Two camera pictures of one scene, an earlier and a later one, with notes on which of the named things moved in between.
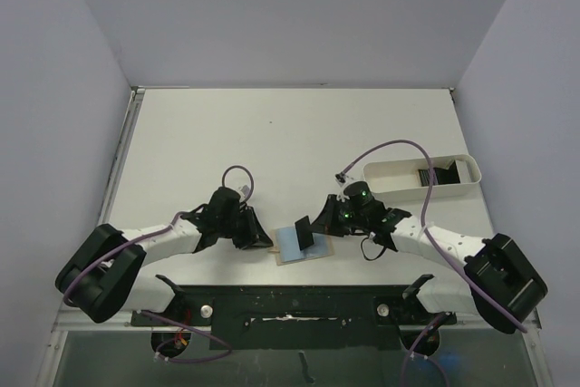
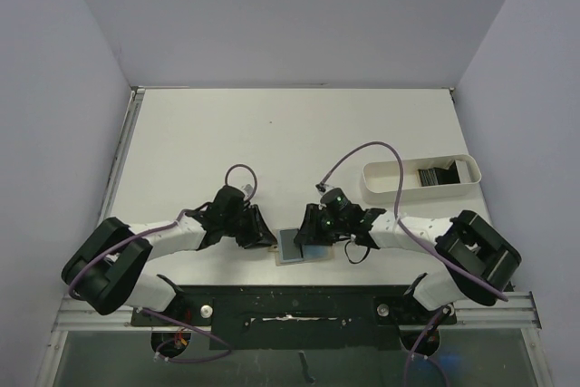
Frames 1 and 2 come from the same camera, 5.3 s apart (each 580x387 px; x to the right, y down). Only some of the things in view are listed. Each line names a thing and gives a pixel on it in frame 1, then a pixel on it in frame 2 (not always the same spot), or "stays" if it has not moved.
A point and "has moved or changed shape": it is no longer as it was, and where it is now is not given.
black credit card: [304, 232] has moved or changed shape
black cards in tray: [442, 175] stays
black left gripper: [254, 235] stays
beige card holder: [287, 249] stays
